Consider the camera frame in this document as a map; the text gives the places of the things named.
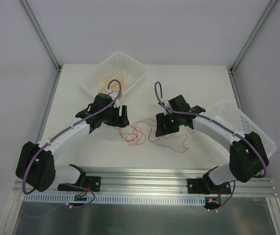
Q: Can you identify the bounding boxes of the aluminium frame post left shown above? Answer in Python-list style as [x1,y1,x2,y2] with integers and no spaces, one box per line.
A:
[19,0,62,71]

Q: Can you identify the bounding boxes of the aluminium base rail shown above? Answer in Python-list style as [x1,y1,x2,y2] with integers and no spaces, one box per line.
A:
[12,166,278,198]

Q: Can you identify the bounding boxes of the white plastic basket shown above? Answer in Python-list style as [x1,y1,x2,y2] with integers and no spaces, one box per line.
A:
[79,51,147,96]
[205,101,277,159]

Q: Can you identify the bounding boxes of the white right plastic basket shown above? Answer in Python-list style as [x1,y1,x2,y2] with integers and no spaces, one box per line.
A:
[205,101,277,159]

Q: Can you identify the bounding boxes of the white left plastic basket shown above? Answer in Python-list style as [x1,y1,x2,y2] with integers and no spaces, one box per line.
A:
[79,51,147,96]

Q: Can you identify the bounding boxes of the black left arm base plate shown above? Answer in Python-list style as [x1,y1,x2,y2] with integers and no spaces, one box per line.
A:
[57,175,102,192]

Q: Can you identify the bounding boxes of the yellow cables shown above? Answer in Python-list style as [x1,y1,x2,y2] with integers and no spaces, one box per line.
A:
[92,67,138,91]

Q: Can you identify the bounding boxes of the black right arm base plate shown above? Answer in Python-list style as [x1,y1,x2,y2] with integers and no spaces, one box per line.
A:
[186,178,231,195]

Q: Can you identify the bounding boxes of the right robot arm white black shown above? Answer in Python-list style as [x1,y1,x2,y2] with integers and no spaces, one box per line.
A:
[155,95,277,194]

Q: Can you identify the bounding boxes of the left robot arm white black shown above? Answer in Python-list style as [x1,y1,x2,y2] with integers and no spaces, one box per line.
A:
[15,92,129,192]

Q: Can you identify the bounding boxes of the aluminium frame post right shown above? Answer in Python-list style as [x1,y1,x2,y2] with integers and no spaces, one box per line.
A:
[230,0,278,74]

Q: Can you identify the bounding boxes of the orange yellow cable pile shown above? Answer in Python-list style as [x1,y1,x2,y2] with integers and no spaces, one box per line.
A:
[116,118,156,145]

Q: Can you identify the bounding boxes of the aluminium frame post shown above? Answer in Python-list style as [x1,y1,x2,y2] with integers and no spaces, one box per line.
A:
[19,0,62,71]
[230,0,278,74]

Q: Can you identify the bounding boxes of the white slotted cable duct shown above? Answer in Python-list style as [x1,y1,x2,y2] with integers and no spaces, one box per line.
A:
[24,193,205,206]

